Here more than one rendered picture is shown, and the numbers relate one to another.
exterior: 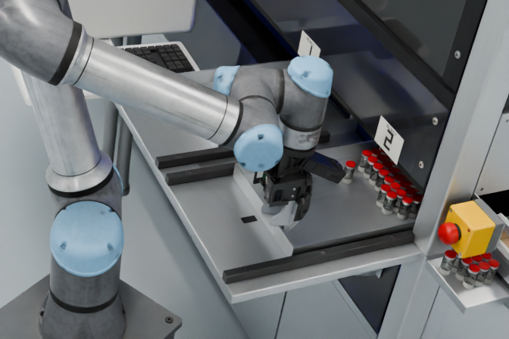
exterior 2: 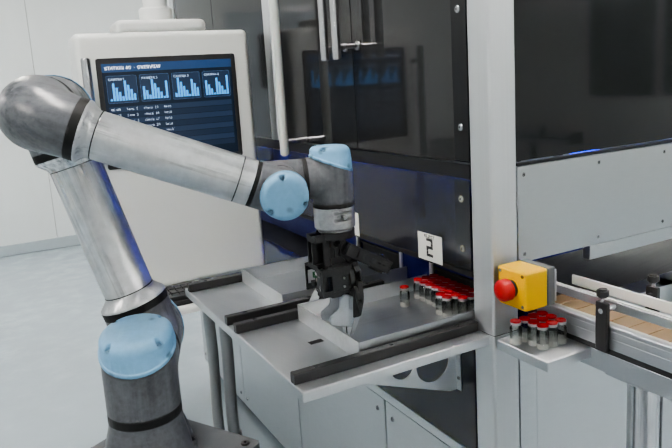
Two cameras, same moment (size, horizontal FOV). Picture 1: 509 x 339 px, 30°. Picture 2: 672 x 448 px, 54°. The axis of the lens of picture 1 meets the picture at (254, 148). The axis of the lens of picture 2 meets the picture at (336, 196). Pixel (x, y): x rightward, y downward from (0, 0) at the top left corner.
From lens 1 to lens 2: 70 cm
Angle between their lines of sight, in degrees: 26
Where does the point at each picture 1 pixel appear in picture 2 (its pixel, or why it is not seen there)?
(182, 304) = not seen: outside the picture
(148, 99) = (163, 155)
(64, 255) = (109, 358)
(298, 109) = (325, 185)
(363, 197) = (423, 312)
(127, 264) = not seen: outside the picture
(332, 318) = not seen: outside the picture
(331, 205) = (393, 321)
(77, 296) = (131, 408)
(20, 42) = (28, 111)
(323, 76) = (340, 148)
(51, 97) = (87, 209)
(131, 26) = (212, 267)
